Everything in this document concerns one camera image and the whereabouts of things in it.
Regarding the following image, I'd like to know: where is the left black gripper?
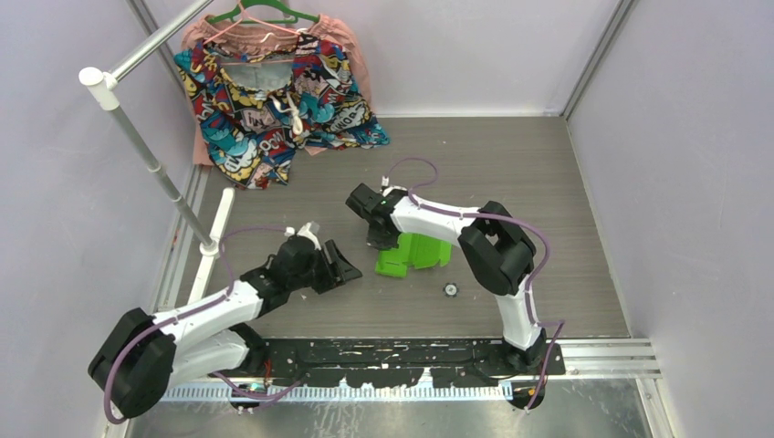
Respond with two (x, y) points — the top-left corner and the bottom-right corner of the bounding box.
(288, 240), (361, 294)

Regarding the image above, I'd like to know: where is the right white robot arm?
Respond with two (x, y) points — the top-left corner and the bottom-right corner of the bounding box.
(345, 183), (546, 375)

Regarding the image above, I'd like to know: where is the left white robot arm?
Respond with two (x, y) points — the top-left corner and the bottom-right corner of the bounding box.
(88, 232), (362, 424)

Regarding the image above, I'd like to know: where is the colorful patterned shirt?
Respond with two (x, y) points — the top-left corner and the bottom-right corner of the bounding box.
(173, 16), (390, 189)

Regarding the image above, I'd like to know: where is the green clothes hanger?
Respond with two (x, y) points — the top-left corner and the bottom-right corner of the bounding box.
(205, 0), (321, 26)

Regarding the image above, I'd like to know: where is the metal clothes rack pole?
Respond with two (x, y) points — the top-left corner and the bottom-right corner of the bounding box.
(78, 0), (217, 252)

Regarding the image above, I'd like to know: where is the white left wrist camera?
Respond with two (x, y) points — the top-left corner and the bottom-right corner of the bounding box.
(284, 221), (319, 246)

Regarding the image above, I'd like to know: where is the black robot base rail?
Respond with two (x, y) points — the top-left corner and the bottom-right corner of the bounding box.
(222, 337), (566, 389)

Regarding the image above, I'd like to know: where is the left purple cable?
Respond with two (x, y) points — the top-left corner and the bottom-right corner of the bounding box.
(102, 224), (298, 424)

